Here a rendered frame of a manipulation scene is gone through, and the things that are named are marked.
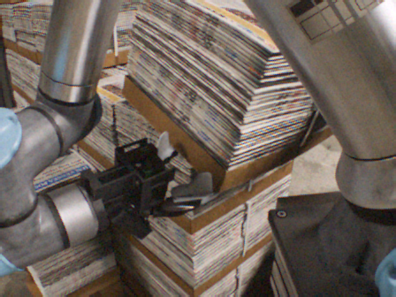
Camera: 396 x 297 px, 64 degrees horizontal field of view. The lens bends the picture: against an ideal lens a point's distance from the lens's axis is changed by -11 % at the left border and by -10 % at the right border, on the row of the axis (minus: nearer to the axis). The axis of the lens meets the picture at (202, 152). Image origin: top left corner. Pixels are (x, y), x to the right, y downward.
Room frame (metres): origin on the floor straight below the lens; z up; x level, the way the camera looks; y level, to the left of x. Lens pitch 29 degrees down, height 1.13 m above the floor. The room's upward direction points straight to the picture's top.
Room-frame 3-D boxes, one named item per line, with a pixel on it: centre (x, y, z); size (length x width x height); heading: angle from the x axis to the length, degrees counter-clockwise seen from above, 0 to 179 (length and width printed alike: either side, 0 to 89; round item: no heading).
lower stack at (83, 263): (1.03, 0.67, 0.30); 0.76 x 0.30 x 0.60; 43
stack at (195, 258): (1.11, 0.28, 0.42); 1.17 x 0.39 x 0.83; 43
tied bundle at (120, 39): (1.21, 0.38, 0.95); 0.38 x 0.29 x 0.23; 131
